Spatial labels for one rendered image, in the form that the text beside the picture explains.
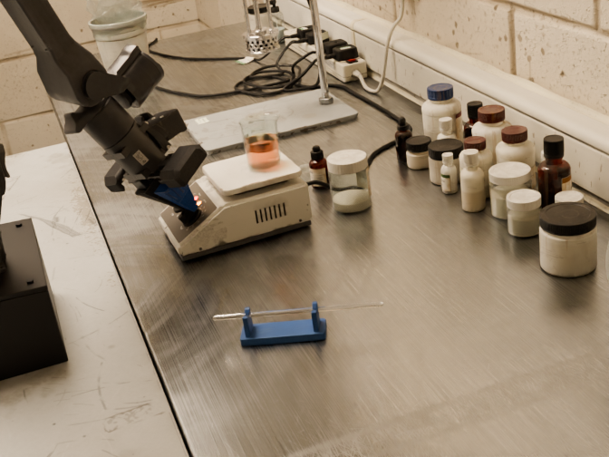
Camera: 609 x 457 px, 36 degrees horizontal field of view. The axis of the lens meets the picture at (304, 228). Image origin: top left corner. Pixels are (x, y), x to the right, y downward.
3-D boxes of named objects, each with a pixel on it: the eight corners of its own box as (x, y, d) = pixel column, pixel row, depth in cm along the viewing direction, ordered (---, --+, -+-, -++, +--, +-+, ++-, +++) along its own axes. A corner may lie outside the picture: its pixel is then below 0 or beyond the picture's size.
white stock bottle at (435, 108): (436, 164, 151) (430, 95, 146) (419, 152, 157) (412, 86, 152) (471, 154, 153) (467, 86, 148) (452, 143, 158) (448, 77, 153)
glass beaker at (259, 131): (246, 178, 134) (237, 124, 131) (246, 164, 139) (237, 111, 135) (288, 171, 134) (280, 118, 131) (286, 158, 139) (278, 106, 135)
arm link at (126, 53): (81, 85, 115) (137, 19, 119) (38, 76, 119) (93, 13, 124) (125, 147, 123) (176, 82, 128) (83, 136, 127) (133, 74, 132)
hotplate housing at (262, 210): (181, 265, 131) (170, 213, 127) (160, 230, 142) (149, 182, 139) (328, 222, 137) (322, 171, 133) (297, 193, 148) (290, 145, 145)
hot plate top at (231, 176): (224, 198, 130) (222, 191, 129) (200, 170, 140) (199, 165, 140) (304, 176, 133) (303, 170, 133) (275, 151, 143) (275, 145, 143)
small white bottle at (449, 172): (453, 187, 142) (450, 150, 140) (460, 192, 140) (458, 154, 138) (439, 190, 142) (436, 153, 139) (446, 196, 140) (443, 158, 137)
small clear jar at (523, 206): (532, 241, 123) (530, 205, 121) (500, 235, 126) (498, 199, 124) (548, 228, 126) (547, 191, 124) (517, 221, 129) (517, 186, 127)
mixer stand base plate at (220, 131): (207, 155, 169) (206, 150, 168) (182, 125, 186) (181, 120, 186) (360, 117, 176) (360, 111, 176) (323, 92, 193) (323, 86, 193)
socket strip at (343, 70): (344, 83, 197) (342, 63, 195) (285, 45, 231) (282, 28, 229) (368, 77, 198) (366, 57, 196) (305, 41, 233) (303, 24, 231)
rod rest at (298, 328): (240, 347, 110) (236, 320, 108) (244, 331, 113) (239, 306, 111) (325, 340, 108) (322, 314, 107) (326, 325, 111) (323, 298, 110)
